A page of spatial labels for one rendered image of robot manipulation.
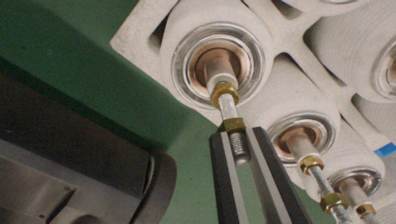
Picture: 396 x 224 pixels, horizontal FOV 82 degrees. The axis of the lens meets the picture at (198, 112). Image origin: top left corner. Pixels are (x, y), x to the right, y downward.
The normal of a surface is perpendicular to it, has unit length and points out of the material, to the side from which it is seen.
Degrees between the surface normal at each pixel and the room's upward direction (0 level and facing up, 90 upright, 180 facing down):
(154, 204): 43
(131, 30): 0
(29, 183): 0
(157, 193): 55
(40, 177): 0
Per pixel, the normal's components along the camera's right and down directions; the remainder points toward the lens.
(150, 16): 0.04, 0.58
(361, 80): -0.58, 0.67
